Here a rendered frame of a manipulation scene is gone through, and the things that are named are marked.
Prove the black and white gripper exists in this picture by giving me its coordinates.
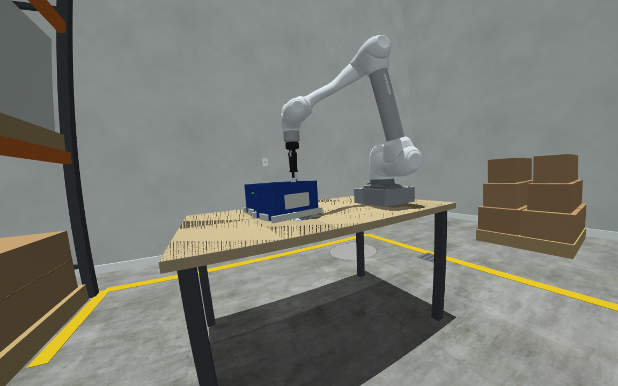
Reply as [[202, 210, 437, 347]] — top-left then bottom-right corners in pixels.
[[285, 141, 299, 182]]

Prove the blue crate with dividers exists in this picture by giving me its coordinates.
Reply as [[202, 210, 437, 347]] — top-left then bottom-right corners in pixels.
[[254, 181, 318, 221], [245, 184, 256, 212]]

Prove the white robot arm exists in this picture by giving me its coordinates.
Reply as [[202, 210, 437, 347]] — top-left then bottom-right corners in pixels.
[[281, 35, 422, 189]]

